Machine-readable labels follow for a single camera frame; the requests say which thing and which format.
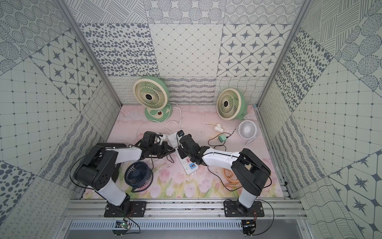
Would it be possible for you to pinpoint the white power strip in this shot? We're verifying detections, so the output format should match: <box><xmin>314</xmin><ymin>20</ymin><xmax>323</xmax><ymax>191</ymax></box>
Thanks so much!
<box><xmin>163</xmin><ymin>133</ymin><xmax>199</xmax><ymax>175</ymax></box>

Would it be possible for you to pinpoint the black cable of orange fan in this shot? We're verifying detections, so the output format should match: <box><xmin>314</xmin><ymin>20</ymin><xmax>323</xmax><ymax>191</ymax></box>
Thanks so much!
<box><xmin>206</xmin><ymin>131</ymin><xmax>244</xmax><ymax>192</ymax></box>

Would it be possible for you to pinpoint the green USB charger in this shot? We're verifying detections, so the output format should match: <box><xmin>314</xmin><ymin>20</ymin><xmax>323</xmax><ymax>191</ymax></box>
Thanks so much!
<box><xmin>218</xmin><ymin>134</ymin><xmax>227</xmax><ymax>143</ymax></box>

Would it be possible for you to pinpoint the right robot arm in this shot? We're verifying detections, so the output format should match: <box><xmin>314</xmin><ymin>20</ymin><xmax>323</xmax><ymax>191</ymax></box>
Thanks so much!
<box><xmin>177</xmin><ymin>134</ymin><xmax>271</xmax><ymax>210</ymax></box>

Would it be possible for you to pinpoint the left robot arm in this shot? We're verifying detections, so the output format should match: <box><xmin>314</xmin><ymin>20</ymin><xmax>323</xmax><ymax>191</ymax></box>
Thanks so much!
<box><xmin>71</xmin><ymin>131</ymin><xmax>175</xmax><ymax>207</ymax></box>

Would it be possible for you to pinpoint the navy blue small fan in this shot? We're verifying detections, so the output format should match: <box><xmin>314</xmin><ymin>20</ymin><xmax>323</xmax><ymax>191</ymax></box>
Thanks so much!
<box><xmin>124</xmin><ymin>161</ymin><xmax>154</xmax><ymax>193</ymax></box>

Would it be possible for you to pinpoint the orange small fan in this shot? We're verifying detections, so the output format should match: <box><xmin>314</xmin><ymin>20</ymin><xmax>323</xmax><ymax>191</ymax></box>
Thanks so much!
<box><xmin>223</xmin><ymin>168</ymin><xmax>239</xmax><ymax>184</ymax></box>

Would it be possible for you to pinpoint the large green fan with base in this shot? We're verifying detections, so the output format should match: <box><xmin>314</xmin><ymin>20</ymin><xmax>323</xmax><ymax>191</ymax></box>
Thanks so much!
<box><xmin>133</xmin><ymin>76</ymin><xmax>173</xmax><ymax>123</ymax></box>

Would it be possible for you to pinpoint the green cream desk fan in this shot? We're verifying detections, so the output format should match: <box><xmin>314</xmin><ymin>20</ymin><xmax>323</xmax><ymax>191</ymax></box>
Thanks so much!
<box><xmin>216</xmin><ymin>88</ymin><xmax>248</xmax><ymax>120</ymax></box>

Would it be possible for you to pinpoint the small white fan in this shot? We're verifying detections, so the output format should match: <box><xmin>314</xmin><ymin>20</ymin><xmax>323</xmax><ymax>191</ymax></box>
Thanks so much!
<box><xmin>237</xmin><ymin>120</ymin><xmax>258</xmax><ymax>140</ymax></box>

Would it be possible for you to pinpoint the floral pink table mat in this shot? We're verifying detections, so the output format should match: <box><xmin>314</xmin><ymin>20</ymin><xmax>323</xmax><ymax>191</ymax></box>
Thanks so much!
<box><xmin>107</xmin><ymin>106</ymin><xmax>286</xmax><ymax>199</ymax></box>

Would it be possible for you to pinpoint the white cylindrical adapter plug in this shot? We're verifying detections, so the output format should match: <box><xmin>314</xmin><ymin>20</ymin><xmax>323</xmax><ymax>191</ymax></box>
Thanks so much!
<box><xmin>214</xmin><ymin>123</ymin><xmax>224</xmax><ymax>133</ymax></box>

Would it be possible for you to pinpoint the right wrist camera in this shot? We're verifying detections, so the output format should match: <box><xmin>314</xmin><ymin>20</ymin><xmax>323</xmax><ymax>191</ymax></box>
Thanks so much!
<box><xmin>177</xmin><ymin>130</ymin><xmax>185</xmax><ymax>139</ymax></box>

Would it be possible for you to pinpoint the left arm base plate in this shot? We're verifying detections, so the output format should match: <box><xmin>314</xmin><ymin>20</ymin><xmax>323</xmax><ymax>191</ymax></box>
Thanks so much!
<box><xmin>104</xmin><ymin>201</ymin><xmax>147</xmax><ymax>218</ymax></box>

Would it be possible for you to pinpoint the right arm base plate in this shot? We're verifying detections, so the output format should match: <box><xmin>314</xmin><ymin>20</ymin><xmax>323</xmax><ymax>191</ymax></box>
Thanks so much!
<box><xmin>223</xmin><ymin>200</ymin><xmax>265</xmax><ymax>218</ymax></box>

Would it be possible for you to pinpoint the aluminium mounting rail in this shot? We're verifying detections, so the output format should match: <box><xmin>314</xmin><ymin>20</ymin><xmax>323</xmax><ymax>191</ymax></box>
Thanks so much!
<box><xmin>63</xmin><ymin>198</ymin><xmax>307</xmax><ymax>220</ymax></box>

